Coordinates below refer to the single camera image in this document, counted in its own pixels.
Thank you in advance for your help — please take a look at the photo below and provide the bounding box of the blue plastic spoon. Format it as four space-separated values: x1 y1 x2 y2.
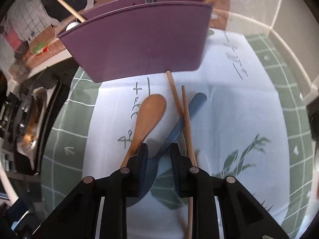
127 92 207 208

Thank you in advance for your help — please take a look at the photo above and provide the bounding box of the small steel spoon white knob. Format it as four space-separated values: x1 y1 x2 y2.
65 22 80 31

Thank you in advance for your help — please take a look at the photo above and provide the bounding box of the orange wooden spoon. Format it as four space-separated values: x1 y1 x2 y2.
121 94 166 168

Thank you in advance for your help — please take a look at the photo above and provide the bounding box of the green white printed table mat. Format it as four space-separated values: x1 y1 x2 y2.
41 30 314 238

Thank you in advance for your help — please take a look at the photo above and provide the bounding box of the purple plastic utensil caddy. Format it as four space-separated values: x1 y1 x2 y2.
58 0 212 83

